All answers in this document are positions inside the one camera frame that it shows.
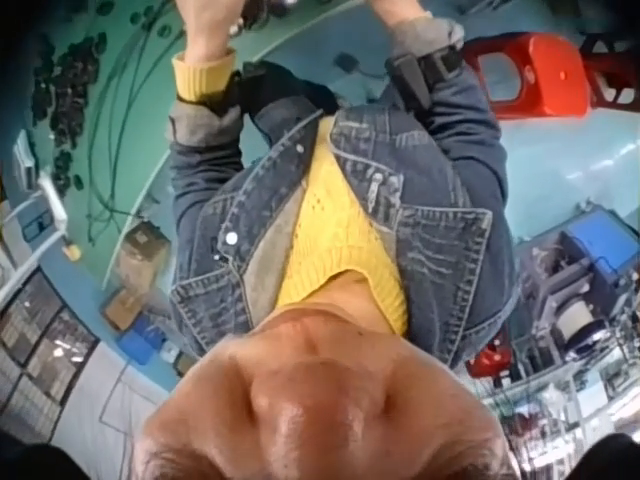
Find person's right hand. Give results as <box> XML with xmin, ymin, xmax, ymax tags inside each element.
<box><xmin>367</xmin><ymin>0</ymin><xmax>427</xmax><ymax>29</ymax></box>

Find person's left hand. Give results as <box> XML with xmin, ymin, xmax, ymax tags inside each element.
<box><xmin>175</xmin><ymin>0</ymin><xmax>247</xmax><ymax>60</ymax></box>

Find silver and black metal part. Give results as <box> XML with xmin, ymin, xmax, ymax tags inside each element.
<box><xmin>228</xmin><ymin>0</ymin><xmax>301</xmax><ymax>37</ymax></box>

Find scattered black round parts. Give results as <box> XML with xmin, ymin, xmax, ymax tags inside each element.
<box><xmin>93</xmin><ymin>0</ymin><xmax>174</xmax><ymax>39</ymax></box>

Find heap of black parts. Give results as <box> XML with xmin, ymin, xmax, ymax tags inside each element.
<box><xmin>29</xmin><ymin>32</ymin><xmax>110</xmax><ymax>187</ymax></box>

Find red plastic stool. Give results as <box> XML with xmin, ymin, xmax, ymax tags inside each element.
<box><xmin>462</xmin><ymin>32</ymin><xmax>601</xmax><ymax>121</ymax></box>
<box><xmin>465</xmin><ymin>338</ymin><xmax>512</xmax><ymax>380</ymax></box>
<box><xmin>579</xmin><ymin>32</ymin><xmax>640</xmax><ymax>107</ymax></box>

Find brown cardboard box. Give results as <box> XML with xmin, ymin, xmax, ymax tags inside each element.
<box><xmin>118</xmin><ymin>221</ymin><xmax>172</xmax><ymax>282</ymax></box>
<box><xmin>101</xmin><ymin>286</ymin><xmax>145</xmax><ymax>332</ymax></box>

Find blue plastic crate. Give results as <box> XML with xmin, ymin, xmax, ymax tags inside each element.
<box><xmin>116</xmin><ymin>318</ymin><xmax>162</xmax><ymax>367</ymax></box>

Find grey machine rack with blue bin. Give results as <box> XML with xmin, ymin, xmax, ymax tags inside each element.
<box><xmin>513</xmin><ymin>199</ymin><xmax>640</xmax><ymax>362</ymax></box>

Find small black box with cable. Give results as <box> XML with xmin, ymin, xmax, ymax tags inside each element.
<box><xmin>332</xmin><ymin>51</ymin><xmax>389</xmax><ymax>80</ymax></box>

